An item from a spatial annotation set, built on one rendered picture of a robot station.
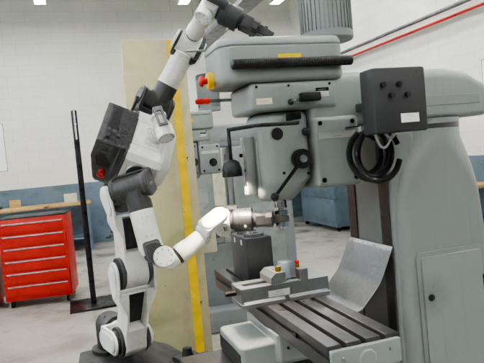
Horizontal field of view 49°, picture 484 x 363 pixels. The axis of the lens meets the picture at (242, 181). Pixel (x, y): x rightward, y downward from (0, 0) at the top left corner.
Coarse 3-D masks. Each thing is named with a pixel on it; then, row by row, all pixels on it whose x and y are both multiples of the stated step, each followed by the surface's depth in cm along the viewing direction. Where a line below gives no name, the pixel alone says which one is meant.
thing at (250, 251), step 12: (240, 240) 235; (252, 240) 229; (264, 240) 231; (240, 252) 237; (252, 252) 229; (264, 252) 231; (240, 264) 239; (252, 264) 229; (264, 264) 231; (240, 276) 241; (252, 276) 229
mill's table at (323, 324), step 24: (264, 312) 198; (288, 312) 182; (312, 312) 180; (336, 312) 181; (288, 336) 175; (312, 336) 157; (336, 336) 155; (360, 336) 154; (384, 336) 154; (312, 360) 158; (336, 360) 146; (360, 360) 148; (384, 360) 151
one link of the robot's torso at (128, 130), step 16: (112, 112) 206; (128, 112) 209; (112, 128) 202; (128, 128) 205; (144, 128) 208; (96, 144) 199; (112, 144) 198; (128, 144) 201; (144, 144) 204; (160, 144) 208; (96, 160) 206; (112, 160) 205; (128, 160) 200; (144, 160) 201; (160, 160) 203; (96, 176) 215; (112, 176) 214; (160, 176) 208
